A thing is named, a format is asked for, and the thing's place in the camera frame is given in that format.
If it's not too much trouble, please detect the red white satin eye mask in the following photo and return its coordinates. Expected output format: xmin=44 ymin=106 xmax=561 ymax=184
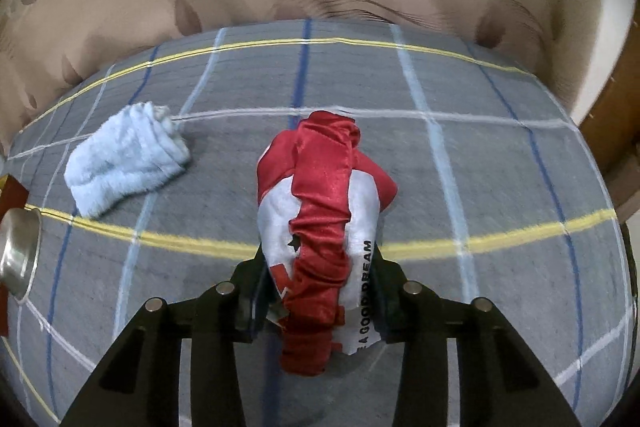
xmin=257 ymin=110 xmax=397 ymax=376

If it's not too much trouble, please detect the steel bowl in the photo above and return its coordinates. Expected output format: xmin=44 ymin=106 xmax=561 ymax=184
xmin=0 ymin=208 xmax=42 ymax=305

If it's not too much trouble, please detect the brown wooden door frame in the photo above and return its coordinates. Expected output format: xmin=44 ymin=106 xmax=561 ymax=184
xmin=580 ymin=13 xmax=640 ymax=222

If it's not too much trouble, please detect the red gold gift box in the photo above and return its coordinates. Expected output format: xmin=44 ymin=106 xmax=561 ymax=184
xmin=1 ymin=174 xmax=29 ymax=337

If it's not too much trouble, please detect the grey plaid bed sheet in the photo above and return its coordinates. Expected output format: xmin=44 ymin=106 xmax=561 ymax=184
xmin=1 ymin=20 xmax=634 ymax=426

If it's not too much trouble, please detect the light blue fluffy towel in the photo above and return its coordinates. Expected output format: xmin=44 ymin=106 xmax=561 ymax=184
xmin=64 ymin=102 xmax=191 ymax=219

